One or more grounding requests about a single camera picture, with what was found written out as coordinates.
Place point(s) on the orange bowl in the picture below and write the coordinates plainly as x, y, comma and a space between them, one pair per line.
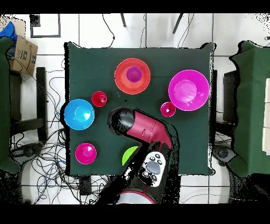
120, 78

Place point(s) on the purple cup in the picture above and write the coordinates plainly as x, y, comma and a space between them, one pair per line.
134, 74

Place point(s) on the green bowl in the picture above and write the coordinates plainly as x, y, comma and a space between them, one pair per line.
127, 154

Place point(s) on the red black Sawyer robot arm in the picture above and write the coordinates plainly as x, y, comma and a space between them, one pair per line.
147, 129

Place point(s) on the red cup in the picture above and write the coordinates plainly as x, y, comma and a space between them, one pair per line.
167, 109
98, 99

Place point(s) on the large blue bowl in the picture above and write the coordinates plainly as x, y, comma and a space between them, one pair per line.
79, 114

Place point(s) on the large pink bowl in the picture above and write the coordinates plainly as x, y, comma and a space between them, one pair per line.
188, 90

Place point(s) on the dark green tablecloth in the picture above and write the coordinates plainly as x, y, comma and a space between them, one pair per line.
95, 63

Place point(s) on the small red bowl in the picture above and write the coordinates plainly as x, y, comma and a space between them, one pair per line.
85, 154

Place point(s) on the grey chair leg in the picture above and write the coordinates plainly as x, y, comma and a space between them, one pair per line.
177, 23
123, 20

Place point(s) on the black metal stand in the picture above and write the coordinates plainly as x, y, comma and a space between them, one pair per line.
41, 95
230, 95

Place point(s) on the green cloth covered table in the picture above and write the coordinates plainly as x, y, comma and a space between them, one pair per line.
251, 105
4, 105

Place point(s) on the printed cardboard box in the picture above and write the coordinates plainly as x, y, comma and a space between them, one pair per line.
23, 55

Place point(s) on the white box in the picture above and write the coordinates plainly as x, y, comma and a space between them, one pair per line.
266, 105

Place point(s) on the plain cardboard box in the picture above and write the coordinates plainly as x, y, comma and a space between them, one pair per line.
20, 26

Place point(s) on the blue bag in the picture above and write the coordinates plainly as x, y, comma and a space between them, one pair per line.
8, 31

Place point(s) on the black pedestal foot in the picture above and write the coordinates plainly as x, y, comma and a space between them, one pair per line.
223, 153
25, 151

